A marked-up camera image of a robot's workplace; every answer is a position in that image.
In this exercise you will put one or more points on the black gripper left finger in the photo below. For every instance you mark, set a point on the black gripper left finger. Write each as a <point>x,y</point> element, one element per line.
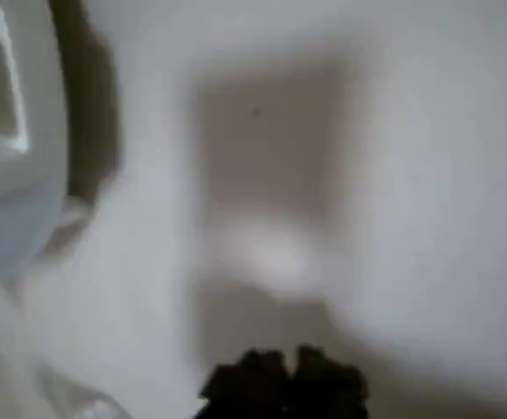
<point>248,388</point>

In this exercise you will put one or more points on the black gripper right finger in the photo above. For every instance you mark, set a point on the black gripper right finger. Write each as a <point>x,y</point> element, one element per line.
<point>327,388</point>

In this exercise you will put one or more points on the white electric rice cooker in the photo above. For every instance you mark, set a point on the white electric rice cooker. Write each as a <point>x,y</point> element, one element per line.
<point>0,187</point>

